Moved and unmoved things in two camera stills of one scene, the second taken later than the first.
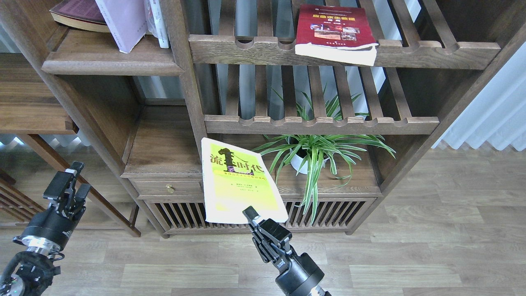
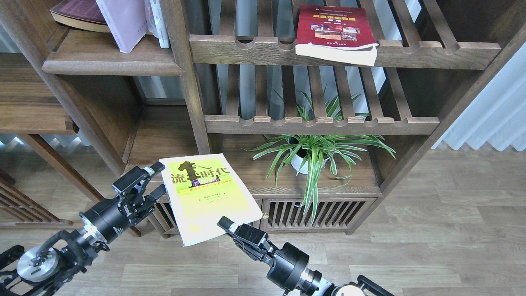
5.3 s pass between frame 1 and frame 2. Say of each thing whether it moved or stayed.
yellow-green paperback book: moved
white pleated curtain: stayed
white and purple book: stayed
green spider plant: stayed
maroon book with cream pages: stayed
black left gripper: moved
